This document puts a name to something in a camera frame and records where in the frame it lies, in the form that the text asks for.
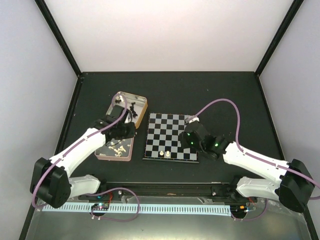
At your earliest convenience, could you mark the black and grey chessboard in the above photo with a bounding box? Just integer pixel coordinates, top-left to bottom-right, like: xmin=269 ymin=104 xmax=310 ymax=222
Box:
xmin=143 ymin=112 xmax=198 ymax=164

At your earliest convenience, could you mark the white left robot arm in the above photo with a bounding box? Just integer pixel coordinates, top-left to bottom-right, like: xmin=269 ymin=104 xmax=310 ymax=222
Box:
xmin=30 ymin=105 xmax=136 ymax=208

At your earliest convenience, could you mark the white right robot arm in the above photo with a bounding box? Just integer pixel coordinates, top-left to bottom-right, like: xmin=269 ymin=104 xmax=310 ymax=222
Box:
xmin=178 ymin=120 xmax=316 ymax=213

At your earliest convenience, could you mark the pile of black chess pieces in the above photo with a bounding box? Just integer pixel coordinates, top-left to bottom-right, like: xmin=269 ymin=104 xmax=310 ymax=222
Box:
xmin=129 ymin=102 xmax=138 ymax=119

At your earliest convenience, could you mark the pile of white chess pieces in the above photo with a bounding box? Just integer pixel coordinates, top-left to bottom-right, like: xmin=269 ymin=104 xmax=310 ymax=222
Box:
xmin=96 ymin=140 xmax=132 ymax=157

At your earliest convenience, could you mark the left controller circuit board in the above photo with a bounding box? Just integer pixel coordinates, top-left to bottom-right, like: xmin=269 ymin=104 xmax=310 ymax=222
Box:
xmin=91 ymin=203 xmax=109 ymax=211

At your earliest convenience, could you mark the controller circuit board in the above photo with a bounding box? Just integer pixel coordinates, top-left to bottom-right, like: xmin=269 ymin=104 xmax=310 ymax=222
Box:
xmin=230 ymin=205 xmax=256 ymax=214
xmin=91 ymin=203 xmax=109 ymax=211

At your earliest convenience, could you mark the right controller circuit board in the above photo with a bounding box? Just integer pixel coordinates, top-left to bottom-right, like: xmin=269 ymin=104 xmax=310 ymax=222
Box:
xmin=230 ymin=205 xmax=256 ymax=214

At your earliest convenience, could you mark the pink metal tin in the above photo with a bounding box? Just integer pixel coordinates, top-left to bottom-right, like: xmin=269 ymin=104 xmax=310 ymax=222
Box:
xmin=94 ymin=138 xmax=134 ymax=162

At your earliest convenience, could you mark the gold metal tin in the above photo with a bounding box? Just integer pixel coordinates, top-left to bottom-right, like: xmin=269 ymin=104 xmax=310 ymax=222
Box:
xmin=106 ymin=91 xmax=148 ymax=129

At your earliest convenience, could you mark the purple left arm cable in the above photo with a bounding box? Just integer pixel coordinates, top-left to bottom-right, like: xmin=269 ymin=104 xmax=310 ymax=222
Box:
xmin=31 ymin=93 xmax=140 ymax=223

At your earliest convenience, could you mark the black mounting rail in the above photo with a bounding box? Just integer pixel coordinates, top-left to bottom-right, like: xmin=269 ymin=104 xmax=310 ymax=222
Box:
xmin=77 ymin=183 xmax=238 ymax=201

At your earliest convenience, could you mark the light blue slotted cable duct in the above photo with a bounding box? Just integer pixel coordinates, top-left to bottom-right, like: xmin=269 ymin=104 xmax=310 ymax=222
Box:
xmin=42 ymin=202 xmax=231 ymax=217

